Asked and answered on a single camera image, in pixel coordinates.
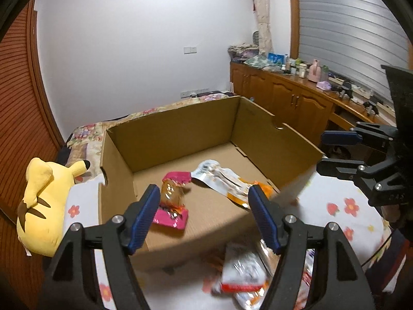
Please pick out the white strawberry flower bedsheet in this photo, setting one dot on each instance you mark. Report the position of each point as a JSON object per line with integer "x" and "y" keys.
{"x": 338, "y": 197}

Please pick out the orange patterned snack packet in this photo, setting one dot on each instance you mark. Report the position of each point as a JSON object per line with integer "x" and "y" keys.
{"x": 251, "y": 302}

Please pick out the long white orange snack packet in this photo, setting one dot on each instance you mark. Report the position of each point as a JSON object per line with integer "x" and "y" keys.
{"x": 209, "y": 171}

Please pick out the wooden slatted wardrobe door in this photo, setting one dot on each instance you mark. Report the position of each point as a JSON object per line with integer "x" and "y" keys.
{"x": 19, "y": 103}

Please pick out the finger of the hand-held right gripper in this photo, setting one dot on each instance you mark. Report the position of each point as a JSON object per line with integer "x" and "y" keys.
{"x": 335, "y": 168}
{"x": 338, "y": 138}

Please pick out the purple cloth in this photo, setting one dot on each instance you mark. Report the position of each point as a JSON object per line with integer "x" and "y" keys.
{"x": 323, "y": 85}

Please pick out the row of small bottles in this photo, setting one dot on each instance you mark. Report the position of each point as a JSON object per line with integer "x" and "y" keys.
{"x": 293, "y": 67}

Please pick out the blue box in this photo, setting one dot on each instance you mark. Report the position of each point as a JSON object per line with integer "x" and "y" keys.
{"x": 276, "y": 58}

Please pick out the black gadget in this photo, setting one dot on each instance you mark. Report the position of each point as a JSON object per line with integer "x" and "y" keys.
{"x": 371, "y": 105}
{"x": 344, "y": 90}

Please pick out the pile of patterned fabric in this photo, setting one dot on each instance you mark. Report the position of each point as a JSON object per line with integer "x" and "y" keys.
{"x": 242, "y": 51}

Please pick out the grey window blind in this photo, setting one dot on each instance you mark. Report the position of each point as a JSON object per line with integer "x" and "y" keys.
{"x": 348, "y": 22}

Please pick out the white red label snack packet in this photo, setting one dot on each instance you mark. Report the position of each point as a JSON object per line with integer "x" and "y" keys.
{"x": 242, "y": 271}

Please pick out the cream patterned curtain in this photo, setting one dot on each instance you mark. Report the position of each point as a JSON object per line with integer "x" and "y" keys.
{"x": 263, "y": 16}

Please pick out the wooden cabinet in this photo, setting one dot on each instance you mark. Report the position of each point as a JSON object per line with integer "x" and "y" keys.
{"x": 284, "y": 93}

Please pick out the yellow plush toy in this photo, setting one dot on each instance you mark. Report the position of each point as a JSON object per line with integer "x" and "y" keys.
{"x": 45, "y": 206}

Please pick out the brown cardboard box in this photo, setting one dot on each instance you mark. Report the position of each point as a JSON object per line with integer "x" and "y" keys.
{"x": 180, "y": 135}

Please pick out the white wall switch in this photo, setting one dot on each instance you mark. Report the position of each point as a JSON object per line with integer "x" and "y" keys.
{"x": 190, "y": 50}

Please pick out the person's dark clothing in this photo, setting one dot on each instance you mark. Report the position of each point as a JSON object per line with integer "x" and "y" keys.
{"x": 397, "y": 258}

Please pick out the person's right hand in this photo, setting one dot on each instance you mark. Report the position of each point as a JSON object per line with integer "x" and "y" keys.
{"x": 392, "y": 213}

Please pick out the pink snack packet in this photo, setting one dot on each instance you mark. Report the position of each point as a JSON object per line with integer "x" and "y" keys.
{"x": 171, "y": 219}

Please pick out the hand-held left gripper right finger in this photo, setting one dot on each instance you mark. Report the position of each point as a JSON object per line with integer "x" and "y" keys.
{"x": 263, "y": 216}

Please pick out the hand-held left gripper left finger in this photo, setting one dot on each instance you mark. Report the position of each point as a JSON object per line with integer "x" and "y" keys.
{"x": 145, "y": 216}

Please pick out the wooden window frame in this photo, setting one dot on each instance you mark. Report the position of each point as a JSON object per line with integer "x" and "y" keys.
{"x": 293, "y": 16}

